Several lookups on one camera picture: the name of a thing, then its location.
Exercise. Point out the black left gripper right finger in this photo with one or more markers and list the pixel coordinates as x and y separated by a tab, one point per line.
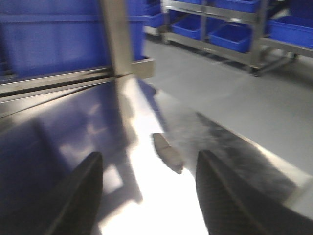
231	206

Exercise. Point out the stainless steel rack frame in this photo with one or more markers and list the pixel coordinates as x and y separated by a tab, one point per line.
124	21

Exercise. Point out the blue plastic bin right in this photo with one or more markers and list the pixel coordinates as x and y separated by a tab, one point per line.
42	37

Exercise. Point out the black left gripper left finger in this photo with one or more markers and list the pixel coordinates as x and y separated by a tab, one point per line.
74	203

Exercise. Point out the blue tray on rack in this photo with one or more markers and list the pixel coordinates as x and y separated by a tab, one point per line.
189	26

